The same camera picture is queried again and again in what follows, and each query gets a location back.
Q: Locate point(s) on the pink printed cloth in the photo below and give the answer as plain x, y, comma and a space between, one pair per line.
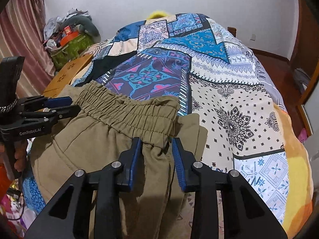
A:
12, 211

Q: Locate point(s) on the black garment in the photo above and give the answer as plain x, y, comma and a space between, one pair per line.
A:
107, 66

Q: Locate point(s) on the wooden bed post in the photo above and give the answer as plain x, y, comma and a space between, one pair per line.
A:
232, 31

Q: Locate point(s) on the striped pink curtain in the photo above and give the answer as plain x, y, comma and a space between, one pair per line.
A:
25, 42

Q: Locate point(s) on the pile of crumpled clothes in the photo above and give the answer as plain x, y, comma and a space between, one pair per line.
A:
54, 23

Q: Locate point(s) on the person's left hand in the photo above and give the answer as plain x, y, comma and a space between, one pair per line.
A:
21, 158

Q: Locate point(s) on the yellow blanket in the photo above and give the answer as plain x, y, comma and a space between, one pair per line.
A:
299, 169

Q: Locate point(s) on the khaki pants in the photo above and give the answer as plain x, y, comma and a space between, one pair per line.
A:
139, 119

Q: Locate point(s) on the orange box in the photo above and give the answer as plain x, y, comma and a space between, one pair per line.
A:
68, 38

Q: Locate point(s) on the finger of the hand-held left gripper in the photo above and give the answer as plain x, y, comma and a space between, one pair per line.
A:
66, 111
59, 101

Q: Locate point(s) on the striped beige cloth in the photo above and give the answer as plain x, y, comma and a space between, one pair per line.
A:
99, 47

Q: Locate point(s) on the yellow plush cushion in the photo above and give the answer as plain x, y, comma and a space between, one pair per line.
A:
157, 15

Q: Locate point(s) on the green fabric storage bag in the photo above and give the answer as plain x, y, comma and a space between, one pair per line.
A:
71, 52

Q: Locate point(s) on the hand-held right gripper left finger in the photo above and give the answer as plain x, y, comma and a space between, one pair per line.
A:
135, 163

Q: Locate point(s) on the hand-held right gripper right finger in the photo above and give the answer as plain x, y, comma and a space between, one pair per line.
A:
178, 165

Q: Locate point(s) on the blue patchwork quilt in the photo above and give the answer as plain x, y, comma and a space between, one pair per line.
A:
236, 104

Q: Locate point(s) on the white wall outlet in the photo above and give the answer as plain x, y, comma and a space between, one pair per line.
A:
253, 37

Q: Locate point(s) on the wooden lap desk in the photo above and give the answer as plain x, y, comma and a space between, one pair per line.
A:
64, 76

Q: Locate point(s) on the grey plush pillow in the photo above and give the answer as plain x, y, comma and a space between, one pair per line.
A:
84, 23

